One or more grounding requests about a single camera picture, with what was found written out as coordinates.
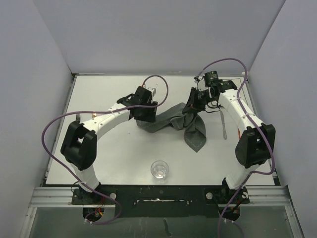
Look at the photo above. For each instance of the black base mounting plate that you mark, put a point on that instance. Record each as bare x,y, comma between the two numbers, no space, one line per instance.
163,209

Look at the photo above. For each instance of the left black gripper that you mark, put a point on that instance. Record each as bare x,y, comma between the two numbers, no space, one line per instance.
148,118

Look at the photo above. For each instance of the white rectangular plate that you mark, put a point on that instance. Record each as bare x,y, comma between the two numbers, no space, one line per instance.
239,83

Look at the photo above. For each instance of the grey cloth placemat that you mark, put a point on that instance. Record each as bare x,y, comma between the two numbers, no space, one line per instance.
192,125

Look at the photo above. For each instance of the aluminium frame rail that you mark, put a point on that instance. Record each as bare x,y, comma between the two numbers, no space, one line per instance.
71,196

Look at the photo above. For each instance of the black metal fork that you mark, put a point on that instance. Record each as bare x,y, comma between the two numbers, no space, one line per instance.
78,118

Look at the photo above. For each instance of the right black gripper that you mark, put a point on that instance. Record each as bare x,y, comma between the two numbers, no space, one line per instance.
192,106

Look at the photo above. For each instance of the clear drinking glass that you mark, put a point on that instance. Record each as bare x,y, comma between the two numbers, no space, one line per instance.
160,170

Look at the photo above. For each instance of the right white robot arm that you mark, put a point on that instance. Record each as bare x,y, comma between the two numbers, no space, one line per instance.
256,142

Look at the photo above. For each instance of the silver table knife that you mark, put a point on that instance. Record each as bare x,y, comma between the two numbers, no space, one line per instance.
223,125

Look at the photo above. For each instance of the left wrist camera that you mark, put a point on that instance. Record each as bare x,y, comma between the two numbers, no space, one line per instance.
152,90

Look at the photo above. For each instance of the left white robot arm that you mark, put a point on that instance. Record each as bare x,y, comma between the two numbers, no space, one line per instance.
79,146

